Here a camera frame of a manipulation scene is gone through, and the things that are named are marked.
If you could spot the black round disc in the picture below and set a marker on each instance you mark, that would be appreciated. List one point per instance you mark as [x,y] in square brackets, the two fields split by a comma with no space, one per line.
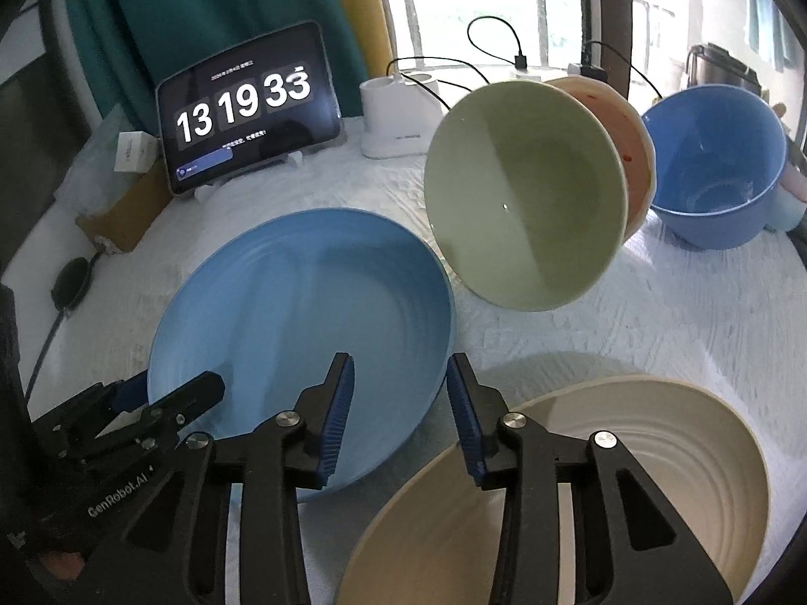
[70,283]

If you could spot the white charger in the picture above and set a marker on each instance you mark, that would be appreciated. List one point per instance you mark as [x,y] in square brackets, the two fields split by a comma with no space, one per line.
[529,74]

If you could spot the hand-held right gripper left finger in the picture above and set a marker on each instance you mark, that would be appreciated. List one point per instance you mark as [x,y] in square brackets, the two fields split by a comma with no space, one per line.
[334,416]

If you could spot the stainless steel tumbler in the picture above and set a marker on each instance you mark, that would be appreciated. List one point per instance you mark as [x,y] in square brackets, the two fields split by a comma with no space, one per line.
[719,69]

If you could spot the black charger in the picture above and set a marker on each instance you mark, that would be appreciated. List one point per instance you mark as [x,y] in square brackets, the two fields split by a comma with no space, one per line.
[596,72]

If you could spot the yellow curtain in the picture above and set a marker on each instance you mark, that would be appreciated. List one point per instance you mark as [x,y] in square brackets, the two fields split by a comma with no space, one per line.
[359,12]

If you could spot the white desk lamp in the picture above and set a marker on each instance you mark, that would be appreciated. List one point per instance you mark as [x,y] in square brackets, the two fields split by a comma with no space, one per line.
[391,113]

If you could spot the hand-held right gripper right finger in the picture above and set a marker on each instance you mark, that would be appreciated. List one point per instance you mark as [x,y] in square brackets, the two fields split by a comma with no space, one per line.
[466,416]

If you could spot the white tablet stand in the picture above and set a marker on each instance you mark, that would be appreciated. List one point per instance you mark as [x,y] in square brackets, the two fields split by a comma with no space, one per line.
[295,159]

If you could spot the light blue plate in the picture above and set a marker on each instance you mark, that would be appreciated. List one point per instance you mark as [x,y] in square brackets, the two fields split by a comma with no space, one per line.
[284,302]

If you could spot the clear plastic bag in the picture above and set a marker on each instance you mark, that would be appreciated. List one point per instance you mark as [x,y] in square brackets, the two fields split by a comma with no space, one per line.
[94,151]

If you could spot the dark door frame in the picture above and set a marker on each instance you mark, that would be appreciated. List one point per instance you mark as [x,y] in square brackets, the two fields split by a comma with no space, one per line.
[608,0]

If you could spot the blue bowl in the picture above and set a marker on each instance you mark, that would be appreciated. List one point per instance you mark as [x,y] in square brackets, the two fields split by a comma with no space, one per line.
[712,157]

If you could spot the tablet with clock display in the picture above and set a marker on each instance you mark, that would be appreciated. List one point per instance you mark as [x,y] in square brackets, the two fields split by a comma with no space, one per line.
[246,107]

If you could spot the cardboard box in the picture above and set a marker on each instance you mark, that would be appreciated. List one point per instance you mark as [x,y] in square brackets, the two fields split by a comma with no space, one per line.
[126,208]

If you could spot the light blue lunch box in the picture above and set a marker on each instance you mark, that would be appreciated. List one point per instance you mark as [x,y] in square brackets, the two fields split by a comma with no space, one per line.
[785,211]

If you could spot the green bowl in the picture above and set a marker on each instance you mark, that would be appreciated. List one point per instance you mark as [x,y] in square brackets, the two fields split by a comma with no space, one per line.
[523,201]

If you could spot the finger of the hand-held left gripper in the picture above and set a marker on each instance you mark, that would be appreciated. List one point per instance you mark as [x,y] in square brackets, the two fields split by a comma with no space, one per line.
[189,394]
[132,391]

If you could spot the teal curtain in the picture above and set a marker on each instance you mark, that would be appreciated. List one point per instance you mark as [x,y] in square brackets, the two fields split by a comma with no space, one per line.
[220,12]

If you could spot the pink strawberry bowl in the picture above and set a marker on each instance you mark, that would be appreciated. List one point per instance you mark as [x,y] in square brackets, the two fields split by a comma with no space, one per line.
[633,138]

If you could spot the hanging blue towel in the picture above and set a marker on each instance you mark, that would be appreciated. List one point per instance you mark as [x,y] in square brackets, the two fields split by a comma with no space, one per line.
[772,19]

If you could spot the beige plate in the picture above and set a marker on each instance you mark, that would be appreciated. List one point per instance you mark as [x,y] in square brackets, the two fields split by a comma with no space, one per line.
[693,441]

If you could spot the small white box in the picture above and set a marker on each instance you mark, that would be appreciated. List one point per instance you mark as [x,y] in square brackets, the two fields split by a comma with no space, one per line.
[135,151]

